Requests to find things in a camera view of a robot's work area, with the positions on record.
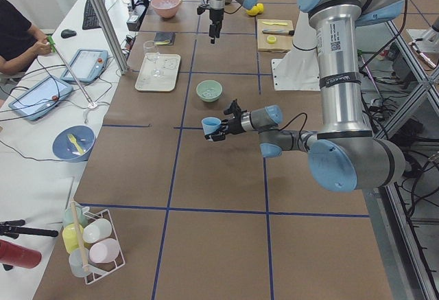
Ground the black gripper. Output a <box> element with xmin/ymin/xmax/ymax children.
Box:
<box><xmin>204</xmin><ymin>117</ymin><xmax>244</xmax><ymax>141</ymax></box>
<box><xmin>209</xmin><ymin>8</ymin><xmax>224</xmax><ymax>44</ymax></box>

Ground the light blue plastic cup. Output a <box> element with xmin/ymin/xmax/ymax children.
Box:
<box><xmin>201</xmin><ymin>117</ymin><xmax>222</xmax><ymax>135</ymax></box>

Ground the green bowl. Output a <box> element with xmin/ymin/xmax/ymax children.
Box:
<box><xmin>195</xmin><ymin>80</ymin><xmax>223</xmax><ymax>102</ymax></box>

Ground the pink bowl with ice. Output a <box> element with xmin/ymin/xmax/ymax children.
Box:
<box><xmin>150</xmin><ymin>0</ymin><xmax>182</xmax><ymax>19</ymax></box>

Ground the blue bowl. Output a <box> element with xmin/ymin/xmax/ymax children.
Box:
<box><xmin>52</xmin><ymin>125</ymin><xmax>95</xmax><ymax>163</ymax></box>

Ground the yellow lemon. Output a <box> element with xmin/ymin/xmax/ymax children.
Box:
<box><xmin>246</xmin><ymin>3</ymin><xmax>264</xmax><ymax>16</ymax></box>

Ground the steel muddler black tip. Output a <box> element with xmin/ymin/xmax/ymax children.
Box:
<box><xmin>262</xmin><ymin>29</ymin><xmax>295</xmax><ymax>36</ymax></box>

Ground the wooden cutting board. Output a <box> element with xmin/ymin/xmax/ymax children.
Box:
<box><xmin>257</xmin><ymin>19</ymin><xmax>294</xmax><ymax>51</ymax></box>

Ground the clear wine glass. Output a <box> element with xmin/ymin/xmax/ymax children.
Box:
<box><xmin>143</xmin><ymin>41</ymin><xmax>162</xmax><ymax>78</ymax></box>

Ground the cream bear tray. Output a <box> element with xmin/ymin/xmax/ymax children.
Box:
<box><xmin>134</xmin><ymin>54</ymin><xmax>181</xmax><ymax>92</ymax></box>

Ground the yellow plastic knife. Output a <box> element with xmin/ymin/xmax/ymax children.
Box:
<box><xmin>262</xmin><ymin>21</ymin><xmax>289</xmax><ymax>26</ymax></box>

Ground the black keyboard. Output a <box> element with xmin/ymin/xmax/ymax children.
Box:
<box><xmin>82</xmin><ymin>0</ymin><xmax>101</xmax><ymax>30</ymax></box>

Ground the far teach pendant tablet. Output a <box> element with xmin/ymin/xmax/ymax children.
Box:
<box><xmin>69</xmin><ymin>49</ymin><xmax>109</xmax><ymax>84</ymax></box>

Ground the teach pendant tablet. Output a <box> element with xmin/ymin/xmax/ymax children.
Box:
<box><xmin>69</xmin><ymin>49</ymin><xmax>109</xmax><ymax>84</ymax></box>
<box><xmin>8</xmin><ymin>76</ymin><xmax>73</xmax><ymax>121</ymax></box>

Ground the black computer mouse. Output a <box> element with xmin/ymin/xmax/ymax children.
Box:
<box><xmin>60</xmin><ymin>29</ymin><xmax>77</xmax><ymax>38</ymax></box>

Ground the yellow fork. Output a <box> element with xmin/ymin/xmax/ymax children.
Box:
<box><xmin>67</xmin><ymin>133</ymin><xmax>85</xmax><ymax>155</ymax></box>

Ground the white cup in rack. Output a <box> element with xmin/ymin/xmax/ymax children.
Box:
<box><xmin>82</xmin><ymin>218</ymin><xmax>112</xmax><ymax>244</ymax></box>

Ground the pink cup in rack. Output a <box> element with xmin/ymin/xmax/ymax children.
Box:
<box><xmin>89</xmin><ymin>238</ymin><xmax>120</xmax><ymax>263</ymax></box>

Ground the yellow cup in rack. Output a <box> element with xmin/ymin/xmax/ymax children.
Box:
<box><xmin>62</xmin><ymin>223</ymin><xmax>79</xmax><ymax>254</ymax></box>

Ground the near teach pendant tablet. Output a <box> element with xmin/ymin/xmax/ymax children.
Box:
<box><xmin>8</xmin><ymin>76</ymin><xmax>73</xmax><ymax>121</ymax></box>

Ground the person in black shirt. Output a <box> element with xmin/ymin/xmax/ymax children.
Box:
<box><xmin>1</xmin><ymin>0</ymin><xmax>51</xmax><ymax>76</ymax></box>

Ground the black tripod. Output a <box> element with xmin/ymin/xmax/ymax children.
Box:
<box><xmin>1</xmin><ymin>220</ymin><xmax>59</xmax><ymax>239</ymax></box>

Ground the red bottle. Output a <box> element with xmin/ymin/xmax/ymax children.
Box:
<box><xmin>1</xmin><ymin>240</ymin><xmax>42</xmax><ymax>270</ymax></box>

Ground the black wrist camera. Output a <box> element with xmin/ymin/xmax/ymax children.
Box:
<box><xmin>223</xmin><ymin>99</ymin><xmax>247</xmax><ymax>118</ymax></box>

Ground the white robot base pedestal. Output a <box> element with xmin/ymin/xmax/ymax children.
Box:
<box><xmin>272</xmin><ymin>11</ymin><xmax>320</xmax><ymax>91</ymax></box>

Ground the aluminium frame post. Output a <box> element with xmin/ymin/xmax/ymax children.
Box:
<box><xmin>90</xmin><ymin>0</ymin><xmax>129</xmax><ymax>75</ymax></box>

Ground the white wire cup rack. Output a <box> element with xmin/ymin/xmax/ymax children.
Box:
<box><xmin>62</xmin><ymin>201</ymin><xmax>126</xmax><ymax>285</ymax></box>

